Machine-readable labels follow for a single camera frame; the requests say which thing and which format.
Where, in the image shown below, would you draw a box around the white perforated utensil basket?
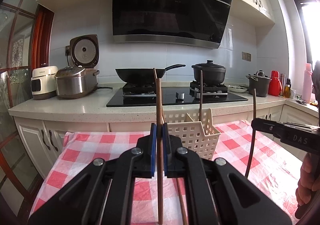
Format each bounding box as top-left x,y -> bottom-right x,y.
164,109 -> 221,160

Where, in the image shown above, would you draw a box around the brown wooden chopstick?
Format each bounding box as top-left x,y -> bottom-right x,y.
153,68 -> 164,224

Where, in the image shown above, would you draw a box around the person's right hand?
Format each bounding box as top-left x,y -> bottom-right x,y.
296,153 -> 319,206

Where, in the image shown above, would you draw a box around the pink bottle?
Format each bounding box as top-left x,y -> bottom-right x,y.
302,63 -> 313,104

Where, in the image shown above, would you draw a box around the brown chopstick on cloth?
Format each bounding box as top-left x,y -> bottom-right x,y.
176,178 -> 188,225

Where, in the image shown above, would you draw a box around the oil bottle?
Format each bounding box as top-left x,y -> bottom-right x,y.
283,78 -> 291,98

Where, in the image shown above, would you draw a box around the red white checkered tablecloth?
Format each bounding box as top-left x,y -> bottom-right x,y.
32,121 -> 302,224

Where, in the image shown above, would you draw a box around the red thermos jug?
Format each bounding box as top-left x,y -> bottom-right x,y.
268,70 -> 282,96

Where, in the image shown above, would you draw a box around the steel flask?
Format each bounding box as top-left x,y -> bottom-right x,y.
279,73 -> 286,96

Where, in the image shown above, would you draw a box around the grey stock pot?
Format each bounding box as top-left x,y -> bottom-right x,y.
246,70 -> 271,97

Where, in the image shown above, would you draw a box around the white lower cabinets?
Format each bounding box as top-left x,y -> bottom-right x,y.
13,103 -> 320,181

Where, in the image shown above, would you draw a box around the small plate of food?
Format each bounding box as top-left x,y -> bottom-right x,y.
227,85 -> 247,94

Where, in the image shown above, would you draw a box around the black glass gas stove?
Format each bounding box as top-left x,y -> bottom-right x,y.
106,81 -> 248,108

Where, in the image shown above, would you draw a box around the black lidded pot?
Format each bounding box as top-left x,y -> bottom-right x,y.
191,60 -> 226,86

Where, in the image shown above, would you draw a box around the open silver rice cooker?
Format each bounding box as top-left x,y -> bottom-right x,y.
55,34 -> 99,99

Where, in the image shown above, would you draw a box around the black wok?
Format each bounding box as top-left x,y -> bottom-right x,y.
116,64 -> 186,86

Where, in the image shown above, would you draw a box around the white small appliance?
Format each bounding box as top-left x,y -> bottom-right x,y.
30,66 -> 58,100

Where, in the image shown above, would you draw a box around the black range hood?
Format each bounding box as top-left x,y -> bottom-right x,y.
112,0 -> 232,49

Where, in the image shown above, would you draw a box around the red framed glass door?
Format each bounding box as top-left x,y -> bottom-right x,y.
1,0 -> 54,218

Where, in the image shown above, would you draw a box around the wall switch plate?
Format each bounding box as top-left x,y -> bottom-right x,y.
241,52 -> 252,62

